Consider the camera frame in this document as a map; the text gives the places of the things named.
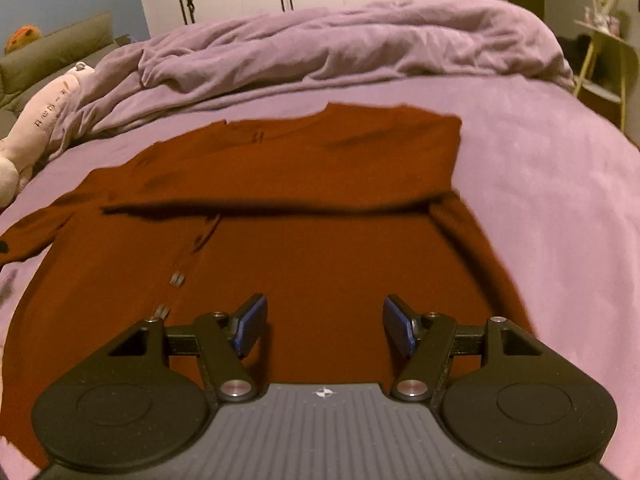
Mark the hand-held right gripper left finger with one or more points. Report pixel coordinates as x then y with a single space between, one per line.
253 321

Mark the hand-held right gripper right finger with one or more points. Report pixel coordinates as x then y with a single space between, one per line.
397 324

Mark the rust red cardigan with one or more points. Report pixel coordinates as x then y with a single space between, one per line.
310 260

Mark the purple bed sheet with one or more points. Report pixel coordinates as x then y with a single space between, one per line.
550 210

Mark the crumpled purple blanket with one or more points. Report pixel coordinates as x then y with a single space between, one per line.
350 45

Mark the pale pink plush toy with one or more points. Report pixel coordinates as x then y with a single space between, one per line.
35 125

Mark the olive green cushion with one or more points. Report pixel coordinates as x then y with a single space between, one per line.
55 55

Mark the yellow side table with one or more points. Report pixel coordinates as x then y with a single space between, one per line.
607 60

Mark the orange plush toy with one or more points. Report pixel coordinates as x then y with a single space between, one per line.
22 37

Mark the white wrapped bouquet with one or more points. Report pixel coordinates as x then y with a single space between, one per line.
604 5

